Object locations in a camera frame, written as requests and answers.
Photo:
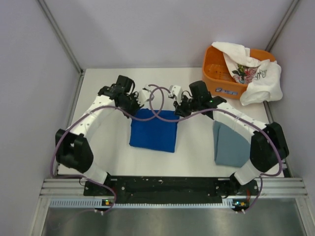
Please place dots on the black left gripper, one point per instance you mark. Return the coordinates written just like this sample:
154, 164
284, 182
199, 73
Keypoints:
135, 97

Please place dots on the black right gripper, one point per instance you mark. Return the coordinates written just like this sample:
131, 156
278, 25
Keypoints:
179, 107

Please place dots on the blue printed t shirt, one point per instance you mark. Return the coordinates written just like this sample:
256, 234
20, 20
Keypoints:
154, 134

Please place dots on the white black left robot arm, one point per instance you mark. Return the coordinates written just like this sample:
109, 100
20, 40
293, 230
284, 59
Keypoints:
72, 145

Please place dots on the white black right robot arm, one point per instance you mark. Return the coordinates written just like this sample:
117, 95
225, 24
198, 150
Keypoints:
267, 142

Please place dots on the orange plastic basket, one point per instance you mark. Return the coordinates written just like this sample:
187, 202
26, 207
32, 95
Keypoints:
217, 77

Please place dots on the folded grey blue t shirt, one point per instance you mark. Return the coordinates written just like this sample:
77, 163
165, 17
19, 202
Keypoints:
230, 148

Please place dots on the white floral t shirt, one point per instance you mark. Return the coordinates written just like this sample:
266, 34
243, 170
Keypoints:
262, 77

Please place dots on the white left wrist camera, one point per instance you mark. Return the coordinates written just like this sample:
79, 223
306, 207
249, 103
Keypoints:
144, 95

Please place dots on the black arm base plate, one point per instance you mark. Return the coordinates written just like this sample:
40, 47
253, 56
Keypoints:
170, 190

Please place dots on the aluminium frame rail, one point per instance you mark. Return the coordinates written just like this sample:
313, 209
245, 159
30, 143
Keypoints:
272, 188

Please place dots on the grey slotted cable duct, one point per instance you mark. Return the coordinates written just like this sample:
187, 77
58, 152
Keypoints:
104, 203

